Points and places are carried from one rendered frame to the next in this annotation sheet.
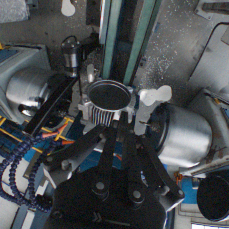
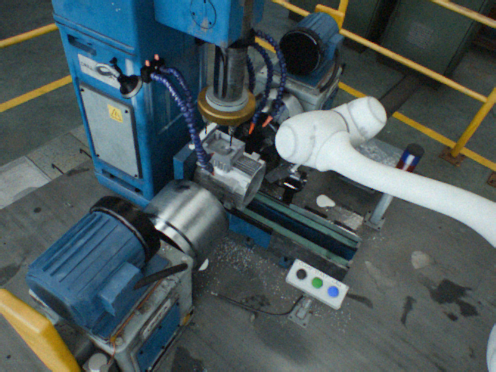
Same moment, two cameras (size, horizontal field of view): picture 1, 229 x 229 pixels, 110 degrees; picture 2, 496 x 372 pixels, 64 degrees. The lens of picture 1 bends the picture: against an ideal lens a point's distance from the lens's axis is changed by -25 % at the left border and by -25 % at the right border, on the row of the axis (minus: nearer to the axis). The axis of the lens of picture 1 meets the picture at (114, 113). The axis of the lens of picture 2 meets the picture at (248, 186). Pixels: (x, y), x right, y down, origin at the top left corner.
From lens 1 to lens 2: 1.16 m
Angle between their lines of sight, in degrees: 48
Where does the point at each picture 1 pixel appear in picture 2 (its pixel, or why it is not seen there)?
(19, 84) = not seen: hidden behind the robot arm
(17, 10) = not seen: hidden behind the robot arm
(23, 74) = not seen: hidden behind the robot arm
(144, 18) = (301, 240)
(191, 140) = (209, 227)
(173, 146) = (212, 207)
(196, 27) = (280, 303)
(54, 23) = (317, 183)
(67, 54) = (301, 173)
